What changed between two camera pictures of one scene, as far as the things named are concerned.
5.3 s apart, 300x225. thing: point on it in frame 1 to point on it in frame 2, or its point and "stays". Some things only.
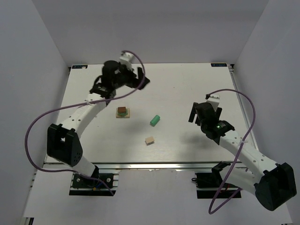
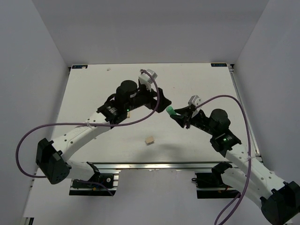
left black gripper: x=134 y=78 to x=152 y=98
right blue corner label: x=218 y=64 stays
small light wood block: x=149 y=140 stays
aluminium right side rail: x=246 y=116 stays
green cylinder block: x=154 y=121 to x=170 y=110
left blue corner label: x=79 y=66 stays
